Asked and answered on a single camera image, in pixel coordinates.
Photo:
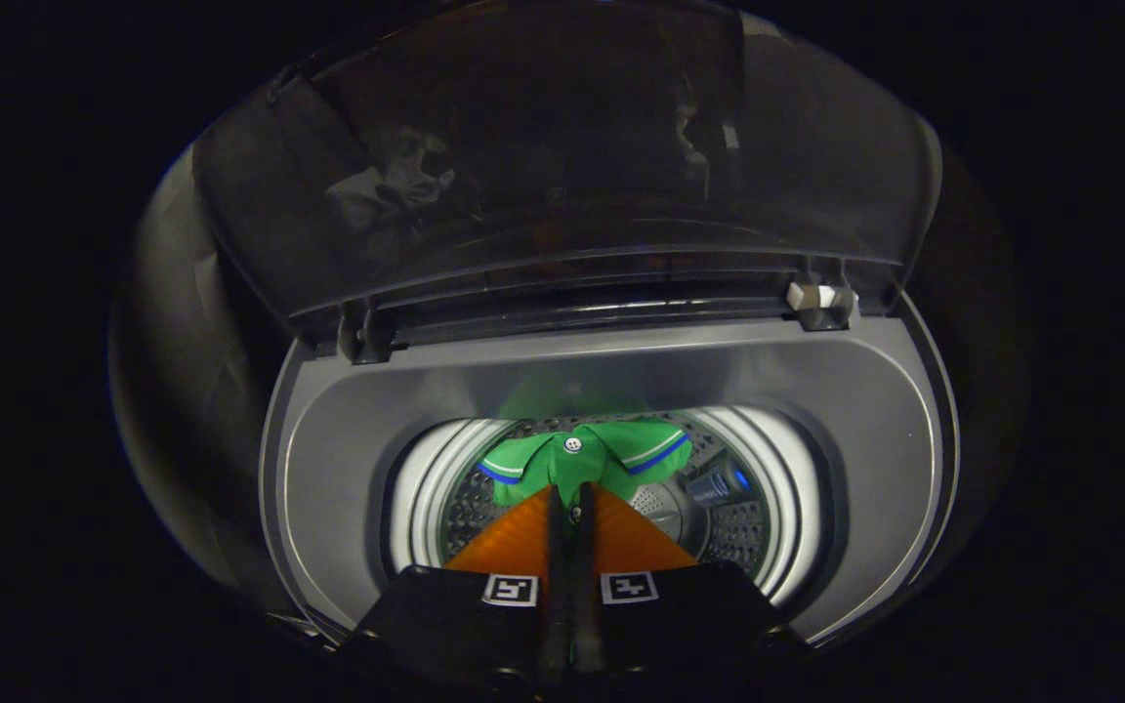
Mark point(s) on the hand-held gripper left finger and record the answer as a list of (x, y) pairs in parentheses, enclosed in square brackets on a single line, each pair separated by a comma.
[(556, 586)]

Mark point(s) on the black backdrop cloth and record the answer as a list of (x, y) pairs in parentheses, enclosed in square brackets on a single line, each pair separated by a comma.
[(182, 342)]

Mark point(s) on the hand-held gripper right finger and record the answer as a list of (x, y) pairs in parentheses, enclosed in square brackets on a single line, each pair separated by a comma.
[(584, 586)]

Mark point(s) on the green polo shirt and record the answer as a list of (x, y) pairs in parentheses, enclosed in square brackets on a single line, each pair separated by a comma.
[(572, 469)]

